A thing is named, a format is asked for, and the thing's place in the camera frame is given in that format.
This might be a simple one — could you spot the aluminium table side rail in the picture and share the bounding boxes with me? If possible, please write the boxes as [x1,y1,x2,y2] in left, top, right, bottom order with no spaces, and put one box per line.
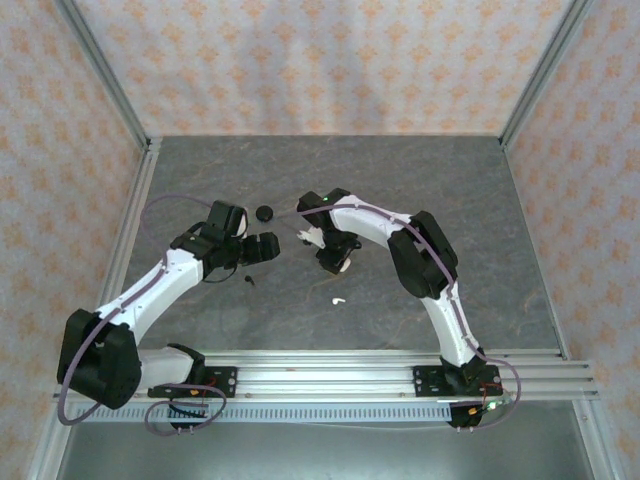
[89,137,164,361]
[499,139,571,361]

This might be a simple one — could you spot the aluminium lower frame rail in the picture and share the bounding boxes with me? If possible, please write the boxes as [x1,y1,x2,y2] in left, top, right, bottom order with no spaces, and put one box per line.
[572,399,629,480]
[27,399,76,480]

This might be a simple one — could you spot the aluminium frame post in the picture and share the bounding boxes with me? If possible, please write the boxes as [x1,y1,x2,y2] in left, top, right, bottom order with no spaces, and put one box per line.
[499,0,594,151]
[54,0,151,151]

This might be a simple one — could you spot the grey metal sheet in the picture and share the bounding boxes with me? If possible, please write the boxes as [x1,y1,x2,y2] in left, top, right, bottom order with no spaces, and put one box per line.
[54,422,601,480]

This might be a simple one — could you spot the red orange wires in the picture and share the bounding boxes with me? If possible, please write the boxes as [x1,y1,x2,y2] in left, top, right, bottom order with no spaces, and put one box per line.
[187,374,219,401]
[467,380,512,417]

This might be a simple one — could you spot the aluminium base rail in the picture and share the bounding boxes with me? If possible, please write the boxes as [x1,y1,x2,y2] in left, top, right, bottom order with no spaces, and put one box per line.
[52,349,599,401]

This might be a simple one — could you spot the perforated grey cable duct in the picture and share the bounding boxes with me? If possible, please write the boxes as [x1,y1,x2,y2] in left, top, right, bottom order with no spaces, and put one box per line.
[64,403,454,424]

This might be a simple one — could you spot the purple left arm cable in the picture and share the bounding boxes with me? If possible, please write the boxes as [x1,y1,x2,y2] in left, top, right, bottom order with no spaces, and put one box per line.
[58,194,227,436]

